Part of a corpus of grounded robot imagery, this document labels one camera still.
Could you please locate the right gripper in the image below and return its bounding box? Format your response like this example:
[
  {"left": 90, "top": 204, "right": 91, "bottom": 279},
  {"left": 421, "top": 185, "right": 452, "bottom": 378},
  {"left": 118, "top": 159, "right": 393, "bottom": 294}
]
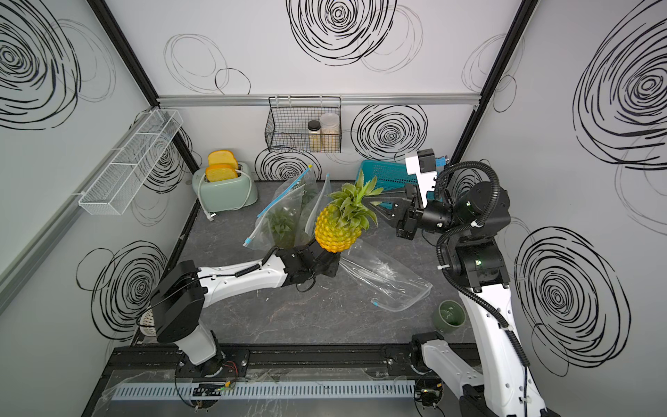
[{"left": 364, "top": 186, "right": 467, "bottom": 243}]

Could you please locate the yellow pineapple green crown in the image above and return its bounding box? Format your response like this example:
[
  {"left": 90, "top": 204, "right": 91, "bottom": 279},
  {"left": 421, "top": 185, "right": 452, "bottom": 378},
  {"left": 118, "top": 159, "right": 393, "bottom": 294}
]
[{"left": 314, "top": 173, "right": 383, "bottom": 253}]

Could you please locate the clear zip-top bag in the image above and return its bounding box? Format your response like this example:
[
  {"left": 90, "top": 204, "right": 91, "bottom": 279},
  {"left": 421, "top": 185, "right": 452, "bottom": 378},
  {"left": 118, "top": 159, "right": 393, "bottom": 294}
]
[
  {"left": 295, "top": 175, "right": 332, "bottom": 246},
  {"left": 340, "top": 239, "right": 433, "bottom": 313}
]

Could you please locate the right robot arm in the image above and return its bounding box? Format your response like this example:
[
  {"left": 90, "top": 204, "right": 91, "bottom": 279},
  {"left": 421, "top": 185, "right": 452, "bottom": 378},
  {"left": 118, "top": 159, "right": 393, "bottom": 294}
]
[{"left": 375, "top": 156, "right": 555, "bottom": 416}]

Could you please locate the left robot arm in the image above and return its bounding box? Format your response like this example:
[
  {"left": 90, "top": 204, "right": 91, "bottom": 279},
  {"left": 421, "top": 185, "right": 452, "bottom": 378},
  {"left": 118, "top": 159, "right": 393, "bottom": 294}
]
[{"left": 137, "top": 240, "right": 340, "bottom": 379}]

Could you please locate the rear blue-zip clear bag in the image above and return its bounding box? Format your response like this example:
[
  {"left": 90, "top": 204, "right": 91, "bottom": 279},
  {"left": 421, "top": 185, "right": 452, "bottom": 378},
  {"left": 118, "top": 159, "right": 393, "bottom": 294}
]
[{"left": 243, "top": 165, "right": 319, "bottom": 250}]

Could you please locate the teal plastic basket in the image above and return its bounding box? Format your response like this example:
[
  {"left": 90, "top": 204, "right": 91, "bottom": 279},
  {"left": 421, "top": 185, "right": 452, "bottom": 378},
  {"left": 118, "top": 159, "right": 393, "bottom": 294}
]
[{"left": 359, "top": 160, "right": 418, "bottom": 192}]

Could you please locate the mint green toaster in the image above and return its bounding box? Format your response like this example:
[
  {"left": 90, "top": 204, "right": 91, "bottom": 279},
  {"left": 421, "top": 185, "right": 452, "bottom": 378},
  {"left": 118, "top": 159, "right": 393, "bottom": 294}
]
[{"left": 192, "top": 162, "right": 258, "bottom": 213}]

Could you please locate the white-lid spice jar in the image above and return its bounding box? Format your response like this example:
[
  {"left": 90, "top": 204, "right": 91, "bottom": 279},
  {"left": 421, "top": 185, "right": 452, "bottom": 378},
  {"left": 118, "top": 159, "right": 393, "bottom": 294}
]
[{"left": 320, "top": 112, "right": 340, "bottom": 153}]

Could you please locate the green ceramic cup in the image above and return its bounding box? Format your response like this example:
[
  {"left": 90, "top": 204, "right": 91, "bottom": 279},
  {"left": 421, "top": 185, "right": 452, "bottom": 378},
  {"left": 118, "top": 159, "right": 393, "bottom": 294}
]
[{"left": 433, "top": 300, "right": 467, "bottom": 334}]

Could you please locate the dark-lid spice jar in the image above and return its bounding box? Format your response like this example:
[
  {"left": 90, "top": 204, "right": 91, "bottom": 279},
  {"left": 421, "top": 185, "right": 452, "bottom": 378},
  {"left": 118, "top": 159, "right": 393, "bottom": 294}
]
[{"left": 307, "top": 120, "right": 321, "bottom": 153}]

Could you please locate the front yellow toast slice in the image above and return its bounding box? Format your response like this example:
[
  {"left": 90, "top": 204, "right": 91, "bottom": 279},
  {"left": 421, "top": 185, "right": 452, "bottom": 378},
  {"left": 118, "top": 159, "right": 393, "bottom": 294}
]
[{"left": 205, "top": 163, "right": 239, "bottom": 182}]

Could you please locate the yellow toast slice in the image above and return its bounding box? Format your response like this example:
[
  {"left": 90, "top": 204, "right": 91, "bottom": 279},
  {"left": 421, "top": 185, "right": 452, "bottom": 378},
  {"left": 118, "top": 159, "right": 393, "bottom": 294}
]
[
  {"left": 205, "top": 163, "right": 239, "bottom": 182},
  {"left": 208, "top": 149, "right": 239, "bottom": 170}
]

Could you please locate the rear yellow toast slice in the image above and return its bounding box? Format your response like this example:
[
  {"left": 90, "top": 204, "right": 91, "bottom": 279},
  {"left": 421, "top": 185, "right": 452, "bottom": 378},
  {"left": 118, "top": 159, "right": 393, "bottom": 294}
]
[{"left": 208, "top": 149, "right": 239, "bottom": 170}]

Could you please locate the white woven ball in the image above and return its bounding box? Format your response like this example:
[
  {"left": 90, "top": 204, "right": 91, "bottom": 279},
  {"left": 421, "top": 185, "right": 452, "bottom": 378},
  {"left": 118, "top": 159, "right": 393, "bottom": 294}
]
[{"left": 138, "top": 309, "right": 156, "bottom": 337}]

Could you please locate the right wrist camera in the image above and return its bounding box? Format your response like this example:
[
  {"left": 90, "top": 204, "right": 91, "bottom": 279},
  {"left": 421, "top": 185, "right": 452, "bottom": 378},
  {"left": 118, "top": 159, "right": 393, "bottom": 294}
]
[{"left": 405, "top": 149, "right": 438, "bottom": 208}]

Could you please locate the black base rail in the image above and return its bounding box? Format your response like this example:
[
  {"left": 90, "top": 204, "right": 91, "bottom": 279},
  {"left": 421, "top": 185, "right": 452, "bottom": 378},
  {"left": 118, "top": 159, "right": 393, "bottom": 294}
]
[{"left": 102, "top": 342, "right": 427, "bottom": 379}]

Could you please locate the white toaster cable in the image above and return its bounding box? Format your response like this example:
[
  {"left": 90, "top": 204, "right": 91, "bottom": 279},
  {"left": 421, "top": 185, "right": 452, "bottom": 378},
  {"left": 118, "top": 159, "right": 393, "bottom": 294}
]
[{"left": 195, "top": 167, "right": 254, "bottom": 222}]

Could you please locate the black wire wall basket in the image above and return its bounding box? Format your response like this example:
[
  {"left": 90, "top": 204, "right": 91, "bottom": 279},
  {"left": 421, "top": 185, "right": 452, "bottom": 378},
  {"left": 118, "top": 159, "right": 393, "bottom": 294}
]
[{"left": 265, "top": 96, "right": 342, "bottom": 153}]

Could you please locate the grey slotted cable duct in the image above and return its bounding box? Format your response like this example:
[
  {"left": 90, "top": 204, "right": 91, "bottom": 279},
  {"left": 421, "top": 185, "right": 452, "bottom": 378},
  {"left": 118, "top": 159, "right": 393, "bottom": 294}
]
[{"left": 111, "top": 381, "right": 415, "bottom": 402}]

